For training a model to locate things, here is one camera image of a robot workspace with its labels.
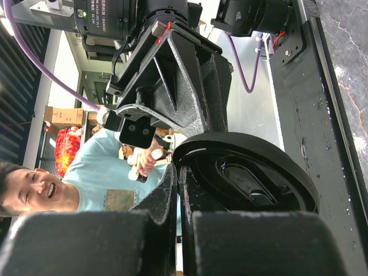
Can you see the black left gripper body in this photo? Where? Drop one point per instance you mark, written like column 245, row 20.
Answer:
column 145, row 87

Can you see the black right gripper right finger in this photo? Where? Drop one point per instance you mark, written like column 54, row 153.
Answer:
column 218, row 242

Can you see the person in teal shirt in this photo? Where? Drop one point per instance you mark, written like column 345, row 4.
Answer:
column 96, row 180

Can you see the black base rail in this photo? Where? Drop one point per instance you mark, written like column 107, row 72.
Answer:
column 316, row 132

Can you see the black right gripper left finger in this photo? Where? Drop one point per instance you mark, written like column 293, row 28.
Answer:
column 140, row 241

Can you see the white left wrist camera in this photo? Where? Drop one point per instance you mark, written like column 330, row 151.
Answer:
column 129, row 125

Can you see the cardboard box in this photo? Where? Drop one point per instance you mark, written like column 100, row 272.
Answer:
column 64, row 117

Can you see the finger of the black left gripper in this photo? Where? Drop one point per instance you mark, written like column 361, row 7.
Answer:
column 186, row 80
column 215, row 76

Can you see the red patterned bag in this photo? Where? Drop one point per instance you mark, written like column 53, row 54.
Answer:
column 68, row 143

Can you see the black cup lid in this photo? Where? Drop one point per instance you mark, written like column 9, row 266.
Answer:
column 244, row 172

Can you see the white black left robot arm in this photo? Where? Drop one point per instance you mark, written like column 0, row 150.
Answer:
column 128, row 20

